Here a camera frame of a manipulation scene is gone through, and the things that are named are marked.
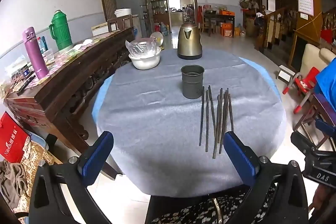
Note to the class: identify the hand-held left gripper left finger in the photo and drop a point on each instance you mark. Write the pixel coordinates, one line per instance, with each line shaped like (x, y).
(97, 155)

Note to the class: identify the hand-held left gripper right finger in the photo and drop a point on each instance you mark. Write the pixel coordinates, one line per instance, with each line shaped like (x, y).
(240, 153)

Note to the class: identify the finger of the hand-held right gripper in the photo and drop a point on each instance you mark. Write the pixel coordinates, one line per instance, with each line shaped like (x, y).
(326, 128)
(304, 145)

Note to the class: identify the grey metal chopstick holder cup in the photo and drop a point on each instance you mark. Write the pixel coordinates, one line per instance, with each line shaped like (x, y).
(191, 85)

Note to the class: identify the purple-brown wooden chair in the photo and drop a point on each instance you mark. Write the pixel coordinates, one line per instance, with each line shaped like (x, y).
(323, 108)

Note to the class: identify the light blue tablecloth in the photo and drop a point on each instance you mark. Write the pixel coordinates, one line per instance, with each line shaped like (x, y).
(97, 108)

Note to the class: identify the blue fabric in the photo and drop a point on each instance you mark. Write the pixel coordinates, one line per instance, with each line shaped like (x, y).
(326, 79)

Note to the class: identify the red plastic chair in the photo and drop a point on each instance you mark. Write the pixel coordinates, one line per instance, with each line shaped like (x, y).
(307, 81)

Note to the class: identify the grey tablecloth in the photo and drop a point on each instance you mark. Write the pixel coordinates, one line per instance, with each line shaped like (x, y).
(147, 121)

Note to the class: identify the gold patterned cushion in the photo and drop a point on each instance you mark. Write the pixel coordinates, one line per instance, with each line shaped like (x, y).
(34, 153)

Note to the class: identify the white step stool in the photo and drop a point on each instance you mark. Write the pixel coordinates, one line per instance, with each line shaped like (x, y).
(286, 70)

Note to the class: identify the beige armchair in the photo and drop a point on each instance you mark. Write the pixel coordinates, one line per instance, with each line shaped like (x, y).
(315, 56)

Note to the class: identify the carved dark wooden sideboard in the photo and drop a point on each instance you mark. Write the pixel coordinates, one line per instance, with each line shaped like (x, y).
(65, 87)

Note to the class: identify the black floral chair cushion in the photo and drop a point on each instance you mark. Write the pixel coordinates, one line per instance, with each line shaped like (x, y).
(189, 211)

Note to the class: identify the red paper bag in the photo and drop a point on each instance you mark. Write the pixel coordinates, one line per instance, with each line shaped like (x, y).
(13, 137)

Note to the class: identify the grey-brown crumpled cloth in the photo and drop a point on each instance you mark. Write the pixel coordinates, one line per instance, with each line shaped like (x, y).
(11, 182)

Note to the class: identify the white bowl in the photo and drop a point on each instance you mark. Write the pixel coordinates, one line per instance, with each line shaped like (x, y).
(144, 62)

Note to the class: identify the clear glass cup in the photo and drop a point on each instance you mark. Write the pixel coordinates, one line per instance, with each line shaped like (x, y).
(49, 55)

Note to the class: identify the purple thermos bottle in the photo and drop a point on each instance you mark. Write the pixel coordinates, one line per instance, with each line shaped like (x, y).
(35, 56)

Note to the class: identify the clear plastic bag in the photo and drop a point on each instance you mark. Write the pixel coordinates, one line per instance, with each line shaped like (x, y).
(141, 47)

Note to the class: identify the wooden stair railing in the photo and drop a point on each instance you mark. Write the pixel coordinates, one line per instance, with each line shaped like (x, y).
(275, 22)

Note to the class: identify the bronze electric kettle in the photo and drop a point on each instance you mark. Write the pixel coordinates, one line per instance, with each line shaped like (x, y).
(189, 43)

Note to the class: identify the clear water jug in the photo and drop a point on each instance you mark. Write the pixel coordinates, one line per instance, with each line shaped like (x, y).
(242, 31)

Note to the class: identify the tall orange box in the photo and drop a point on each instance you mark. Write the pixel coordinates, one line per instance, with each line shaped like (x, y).
(227, 29)

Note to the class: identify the blue bottle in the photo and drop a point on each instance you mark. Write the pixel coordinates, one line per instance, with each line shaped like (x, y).
(45, 43)

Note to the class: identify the small white box appliance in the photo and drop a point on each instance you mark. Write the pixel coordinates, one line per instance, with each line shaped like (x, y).
(99, 28)

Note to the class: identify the green thermos flask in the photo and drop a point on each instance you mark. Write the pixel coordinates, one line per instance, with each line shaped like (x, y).
(61, 32)

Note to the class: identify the white round fan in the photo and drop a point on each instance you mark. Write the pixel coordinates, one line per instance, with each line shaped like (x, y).
(157, 39)

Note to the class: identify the dark wooden side table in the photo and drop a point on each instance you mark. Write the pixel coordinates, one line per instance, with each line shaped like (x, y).
(218, 17)

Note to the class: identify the dark wooden chair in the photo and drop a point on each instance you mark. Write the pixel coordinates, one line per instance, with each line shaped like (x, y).
(119, 18)

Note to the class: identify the flat orange box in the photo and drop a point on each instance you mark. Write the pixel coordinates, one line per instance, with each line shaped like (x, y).
(227, 13)

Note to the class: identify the white rice cooker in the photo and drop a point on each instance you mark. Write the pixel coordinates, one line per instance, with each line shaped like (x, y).
(122, 12)

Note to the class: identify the glass display shelf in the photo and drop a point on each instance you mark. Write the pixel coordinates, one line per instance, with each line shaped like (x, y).
(157, 3)

